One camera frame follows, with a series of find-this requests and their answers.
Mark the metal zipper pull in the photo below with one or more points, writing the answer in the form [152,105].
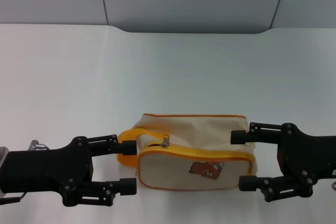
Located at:
[165,140]

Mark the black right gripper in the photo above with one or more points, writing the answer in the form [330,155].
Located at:
[309,155]

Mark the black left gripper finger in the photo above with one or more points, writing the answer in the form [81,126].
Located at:
[128,147]
[127,186]

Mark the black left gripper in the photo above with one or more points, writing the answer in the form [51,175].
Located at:
[44,169]

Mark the beige food bag yellow zipper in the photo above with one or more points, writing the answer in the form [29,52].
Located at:
[170,174]

